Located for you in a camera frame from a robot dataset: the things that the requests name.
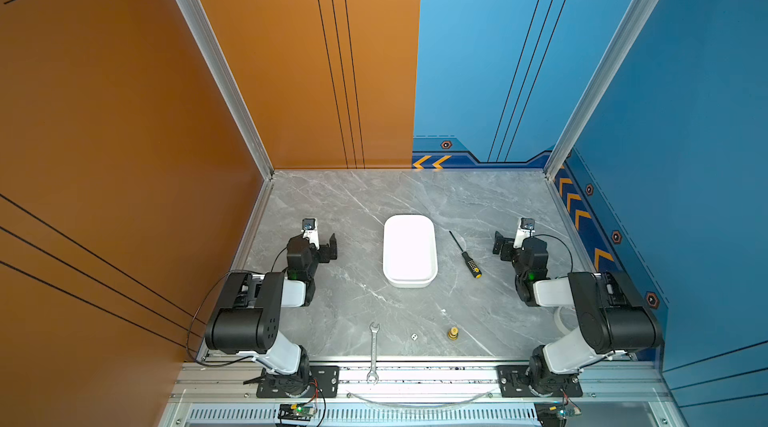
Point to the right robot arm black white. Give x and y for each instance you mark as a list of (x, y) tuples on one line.
[(611, 315)]

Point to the aluminium corner post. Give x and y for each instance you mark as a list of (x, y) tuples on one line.
[(202, 31), (631, 25)]

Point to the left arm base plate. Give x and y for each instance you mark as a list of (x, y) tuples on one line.
[(321, 380)]

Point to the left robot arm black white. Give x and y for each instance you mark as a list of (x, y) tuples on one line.
[(246, 318)]

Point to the left green circuit board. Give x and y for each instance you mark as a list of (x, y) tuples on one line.
[(296, 414)]

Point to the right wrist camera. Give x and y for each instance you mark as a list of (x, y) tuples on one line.
[(525, 229)]

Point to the right aluminium corner post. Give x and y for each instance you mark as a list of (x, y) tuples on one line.
[(631, 25)]

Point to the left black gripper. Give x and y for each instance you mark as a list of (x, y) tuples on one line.
[(324, 248)]

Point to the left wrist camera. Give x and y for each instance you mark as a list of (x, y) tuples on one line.
[(310, 231)]

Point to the right circuit board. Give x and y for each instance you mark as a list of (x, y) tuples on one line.
[(548, 415)]

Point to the white plastic bin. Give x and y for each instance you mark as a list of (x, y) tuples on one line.
[(409, 251)]

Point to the black yellow screwdriver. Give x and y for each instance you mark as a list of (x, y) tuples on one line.
[(468, 260)]

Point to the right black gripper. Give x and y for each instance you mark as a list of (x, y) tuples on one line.
[(507, 247)]

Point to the left aluminium corner post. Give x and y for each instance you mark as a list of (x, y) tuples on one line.
[(202, 31)]

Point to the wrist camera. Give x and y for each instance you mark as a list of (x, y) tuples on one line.
[(310, 231), (525, 229)]

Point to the aluminium front rail frame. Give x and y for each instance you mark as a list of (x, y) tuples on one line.
[(427, 391)]

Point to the silver combination wrench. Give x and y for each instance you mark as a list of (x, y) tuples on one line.
[(372, 375)]

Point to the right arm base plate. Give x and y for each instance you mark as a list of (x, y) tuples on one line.
[(518, 381)]

